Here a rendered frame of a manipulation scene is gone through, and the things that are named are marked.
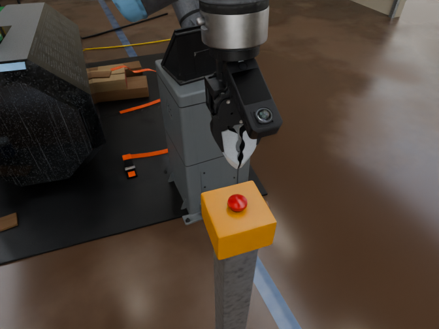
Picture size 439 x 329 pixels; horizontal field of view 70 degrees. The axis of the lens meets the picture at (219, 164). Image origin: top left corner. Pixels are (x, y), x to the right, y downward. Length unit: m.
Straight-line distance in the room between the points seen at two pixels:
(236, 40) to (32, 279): 1.77
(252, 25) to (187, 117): 1.08
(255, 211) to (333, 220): 1.48
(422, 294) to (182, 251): 1.26
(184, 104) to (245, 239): 0.93
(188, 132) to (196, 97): 0.19
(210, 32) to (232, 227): 0.34
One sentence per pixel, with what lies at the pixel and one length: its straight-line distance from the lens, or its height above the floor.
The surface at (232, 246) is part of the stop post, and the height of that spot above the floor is 1.04.
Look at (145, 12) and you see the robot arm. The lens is 0.55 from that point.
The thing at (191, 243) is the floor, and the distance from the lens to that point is 1.87.
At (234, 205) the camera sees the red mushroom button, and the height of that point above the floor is 1.10.
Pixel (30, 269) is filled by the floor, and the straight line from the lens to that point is 2.05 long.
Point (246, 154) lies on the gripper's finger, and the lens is 0.53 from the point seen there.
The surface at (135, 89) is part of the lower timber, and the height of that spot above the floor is 0.11.
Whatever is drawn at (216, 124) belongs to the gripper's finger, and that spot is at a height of 1.28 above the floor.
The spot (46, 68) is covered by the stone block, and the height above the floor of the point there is 0.80.
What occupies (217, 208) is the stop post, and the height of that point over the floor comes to 1.08.
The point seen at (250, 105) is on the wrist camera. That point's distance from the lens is 0.42.
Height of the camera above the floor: 1.56
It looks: 43 degrees down
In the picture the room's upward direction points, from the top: straight up
